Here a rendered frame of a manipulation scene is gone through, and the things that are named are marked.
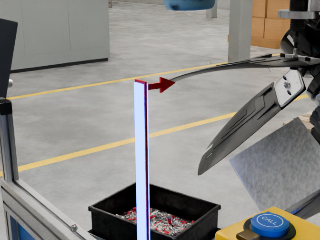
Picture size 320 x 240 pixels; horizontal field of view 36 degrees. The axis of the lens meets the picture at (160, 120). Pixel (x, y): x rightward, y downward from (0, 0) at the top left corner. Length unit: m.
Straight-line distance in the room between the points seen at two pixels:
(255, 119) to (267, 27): 8.21
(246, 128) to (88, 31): 6.51
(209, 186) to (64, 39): 4.54
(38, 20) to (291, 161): 6.35
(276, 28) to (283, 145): 8.23
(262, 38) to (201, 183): 6.28
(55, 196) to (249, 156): 2.33
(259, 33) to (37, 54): 4.24
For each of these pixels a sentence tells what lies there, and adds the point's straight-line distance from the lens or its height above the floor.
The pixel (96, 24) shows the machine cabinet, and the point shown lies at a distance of 7.52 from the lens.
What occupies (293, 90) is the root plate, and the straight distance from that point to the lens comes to 1.00.
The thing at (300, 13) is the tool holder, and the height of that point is 1.27.
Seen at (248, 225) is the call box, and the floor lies 1.07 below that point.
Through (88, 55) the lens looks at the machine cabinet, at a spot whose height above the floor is 0.13.
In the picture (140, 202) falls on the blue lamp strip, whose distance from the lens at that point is 0.75.
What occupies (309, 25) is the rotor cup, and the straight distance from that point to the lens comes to 0.97.
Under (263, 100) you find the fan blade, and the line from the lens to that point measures 1.05.
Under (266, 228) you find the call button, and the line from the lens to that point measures 0.53.
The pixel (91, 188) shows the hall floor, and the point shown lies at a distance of 3.20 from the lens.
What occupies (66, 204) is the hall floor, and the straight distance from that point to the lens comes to 3.02.
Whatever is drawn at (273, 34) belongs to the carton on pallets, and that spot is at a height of 0.23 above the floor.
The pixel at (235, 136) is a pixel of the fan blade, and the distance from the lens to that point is 1.04.
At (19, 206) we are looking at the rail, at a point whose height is 0.83.
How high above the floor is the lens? 1.34
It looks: 17 degrees down
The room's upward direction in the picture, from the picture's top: straight up
